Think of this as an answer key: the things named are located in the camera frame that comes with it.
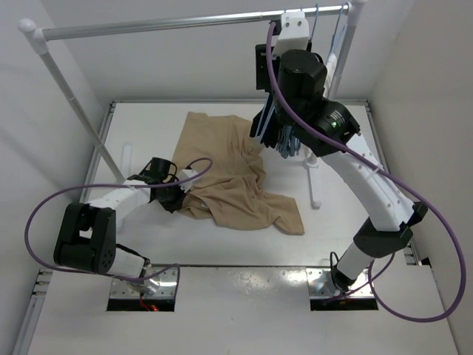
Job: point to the black garment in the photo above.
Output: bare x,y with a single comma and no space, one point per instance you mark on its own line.
268,131

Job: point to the white clothes rack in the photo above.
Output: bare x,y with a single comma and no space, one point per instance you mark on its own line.
39,37

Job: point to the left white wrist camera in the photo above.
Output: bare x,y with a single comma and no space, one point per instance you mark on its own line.
187,179

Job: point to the light blue garment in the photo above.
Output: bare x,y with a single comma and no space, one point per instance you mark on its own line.
290,142

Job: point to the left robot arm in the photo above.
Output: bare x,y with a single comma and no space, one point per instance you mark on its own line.
87,239

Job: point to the light blue plastic hanger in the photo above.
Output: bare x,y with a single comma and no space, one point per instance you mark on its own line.
264,118

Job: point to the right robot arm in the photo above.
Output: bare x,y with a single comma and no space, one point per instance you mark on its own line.
295,103

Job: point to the blue hanger with white garment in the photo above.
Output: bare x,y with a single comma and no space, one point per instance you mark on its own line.
338,29

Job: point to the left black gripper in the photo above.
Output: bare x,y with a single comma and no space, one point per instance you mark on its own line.
177,204

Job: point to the beige t shirt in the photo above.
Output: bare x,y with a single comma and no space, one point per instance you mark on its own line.
231,192

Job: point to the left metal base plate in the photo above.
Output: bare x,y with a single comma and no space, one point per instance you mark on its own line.
162,286

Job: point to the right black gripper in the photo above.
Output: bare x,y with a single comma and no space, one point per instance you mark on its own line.
262,80

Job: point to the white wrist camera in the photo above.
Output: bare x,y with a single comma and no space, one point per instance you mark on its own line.
294,34
187,179

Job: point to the white checked garment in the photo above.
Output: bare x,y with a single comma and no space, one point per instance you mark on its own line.
331,67

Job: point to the metal base plate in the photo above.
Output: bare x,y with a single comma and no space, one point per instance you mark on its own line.
162,286
320,285

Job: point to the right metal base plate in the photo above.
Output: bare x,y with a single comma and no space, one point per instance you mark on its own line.
320,285

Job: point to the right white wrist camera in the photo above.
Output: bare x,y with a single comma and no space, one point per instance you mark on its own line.
294,34

